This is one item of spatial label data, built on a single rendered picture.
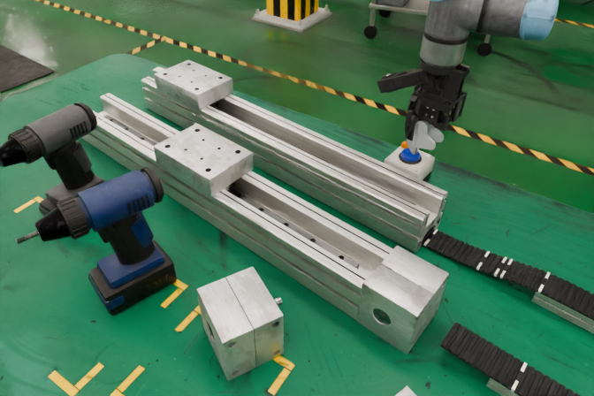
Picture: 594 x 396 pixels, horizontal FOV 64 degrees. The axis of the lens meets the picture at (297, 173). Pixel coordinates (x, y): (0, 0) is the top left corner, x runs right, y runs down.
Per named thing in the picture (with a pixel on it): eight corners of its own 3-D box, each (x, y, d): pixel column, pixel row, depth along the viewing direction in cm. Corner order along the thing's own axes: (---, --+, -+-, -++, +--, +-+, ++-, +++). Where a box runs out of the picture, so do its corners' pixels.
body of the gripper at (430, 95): (443, 135, 88) (457, 75, 81) (402, 119, 92) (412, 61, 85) (460, 118, 93) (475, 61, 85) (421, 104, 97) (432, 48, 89)
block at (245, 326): (298, 346, 72) (299, 308, 66) (227, 381, 67) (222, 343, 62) (269, 299, 79) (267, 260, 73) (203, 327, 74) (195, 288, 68)
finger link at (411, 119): (408, 144, 93) (415, 104, 88) (401, 140, 94) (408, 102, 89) (420, 133, 96) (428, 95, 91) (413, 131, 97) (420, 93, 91)
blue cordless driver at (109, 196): (185, 279, 82) (164, 179, 68) (67, 344, 72) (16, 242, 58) (164, 253, 86) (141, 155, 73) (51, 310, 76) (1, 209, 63)
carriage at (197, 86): (234, 102, 118) (232, 78, 114) (201, 120, 112) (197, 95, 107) (192, 83, 126) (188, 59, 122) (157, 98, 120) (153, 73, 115)
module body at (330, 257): (389, 283, 82) (396, 248, 76) (356, 322, 75) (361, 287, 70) (117, 122, 121) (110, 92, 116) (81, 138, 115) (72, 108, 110)
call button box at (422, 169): (430, 178, 105) (436, 156, 101) (408, 201, 99) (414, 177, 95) (399, 164, 108) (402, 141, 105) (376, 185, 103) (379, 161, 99)
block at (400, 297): (444, 302, 79) (456, 263, 73) (407, 354, 71) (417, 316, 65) (396, 275, 83) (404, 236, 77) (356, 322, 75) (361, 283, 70)
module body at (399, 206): (439, 224, 93) (448, 191, 88) (415, 253, 87) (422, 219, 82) (176, 95, 133) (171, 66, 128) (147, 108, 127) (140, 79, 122)
